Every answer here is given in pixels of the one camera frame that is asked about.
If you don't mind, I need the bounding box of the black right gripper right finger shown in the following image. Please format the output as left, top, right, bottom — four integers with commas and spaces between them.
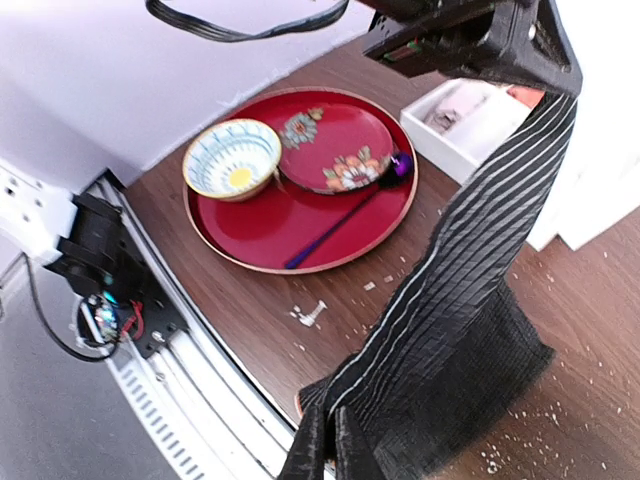
334, 407, 380, 480

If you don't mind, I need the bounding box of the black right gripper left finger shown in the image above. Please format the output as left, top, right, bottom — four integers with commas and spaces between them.
277, 405, 326, 480

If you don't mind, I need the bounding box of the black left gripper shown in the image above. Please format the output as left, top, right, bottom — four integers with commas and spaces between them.
363, 0, 583, 95

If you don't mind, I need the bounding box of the black striped underwear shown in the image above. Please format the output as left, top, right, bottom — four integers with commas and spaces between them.
299, 93, 577, 479

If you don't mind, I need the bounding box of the red rolled cloth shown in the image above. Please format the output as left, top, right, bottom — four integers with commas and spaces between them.
507, 86, 544, 109

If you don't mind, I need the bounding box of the white compartment organizer box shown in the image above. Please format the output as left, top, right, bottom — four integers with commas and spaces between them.
400, 79, 533, 184

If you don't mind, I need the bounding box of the purple spoon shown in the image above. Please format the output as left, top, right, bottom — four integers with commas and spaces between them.
284, 152, 414, 270

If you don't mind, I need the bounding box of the red floral plate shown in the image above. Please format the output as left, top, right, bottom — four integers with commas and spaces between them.
277, 102, 394, 194

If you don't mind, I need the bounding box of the round red tray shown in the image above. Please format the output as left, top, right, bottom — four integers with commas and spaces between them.
182, 88, 418, 275

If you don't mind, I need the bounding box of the blue patterned bowl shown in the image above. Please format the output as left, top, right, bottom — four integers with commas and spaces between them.
182, 118, 283, 202

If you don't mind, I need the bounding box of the aluminium front rail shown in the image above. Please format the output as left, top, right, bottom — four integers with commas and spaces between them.
0, 164, 336, 480

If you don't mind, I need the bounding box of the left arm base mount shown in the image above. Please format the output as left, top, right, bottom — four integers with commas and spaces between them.
45, 193, 188, 359

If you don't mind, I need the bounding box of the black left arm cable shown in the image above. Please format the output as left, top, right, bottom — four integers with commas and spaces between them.
145, 0, 351, 43

